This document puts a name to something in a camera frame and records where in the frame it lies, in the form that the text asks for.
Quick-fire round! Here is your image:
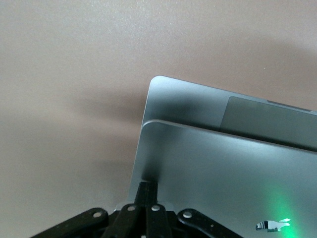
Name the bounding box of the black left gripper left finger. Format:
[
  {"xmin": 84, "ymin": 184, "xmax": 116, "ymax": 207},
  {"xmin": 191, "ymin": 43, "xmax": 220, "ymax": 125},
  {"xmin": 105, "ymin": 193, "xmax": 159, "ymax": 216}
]
[{"xmin": 32, "ymin": 182, "xmax": 149, "ymax": 238}]

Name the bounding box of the silver laptop with black keyboard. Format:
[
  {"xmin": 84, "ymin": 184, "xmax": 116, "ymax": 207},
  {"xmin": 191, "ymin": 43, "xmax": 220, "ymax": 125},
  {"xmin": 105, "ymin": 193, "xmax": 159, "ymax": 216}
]
[{"xmin": 126, "ymin": 75, "xmax": 317, "ymax": 238}]

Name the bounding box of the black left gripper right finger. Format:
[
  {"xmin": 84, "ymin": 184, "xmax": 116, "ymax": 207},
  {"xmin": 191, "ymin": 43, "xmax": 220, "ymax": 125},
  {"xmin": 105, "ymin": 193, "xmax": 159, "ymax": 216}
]
[{"xmin": 146, "ymin": 182, "xmax": 238, "ymax": 238}]

